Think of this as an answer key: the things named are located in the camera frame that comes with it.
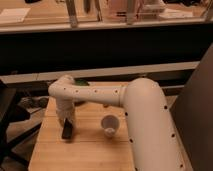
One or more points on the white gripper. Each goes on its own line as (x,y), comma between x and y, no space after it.
(65,110)

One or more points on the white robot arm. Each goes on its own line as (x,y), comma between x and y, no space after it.
(151,129)

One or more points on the white paper cup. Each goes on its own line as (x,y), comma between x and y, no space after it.
(110,125)

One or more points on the green bowl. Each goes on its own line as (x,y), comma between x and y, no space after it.
(81,82)

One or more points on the black chair at left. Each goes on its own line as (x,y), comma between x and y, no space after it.
(10,112)

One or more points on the dark panel at right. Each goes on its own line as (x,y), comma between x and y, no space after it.
(193,114)

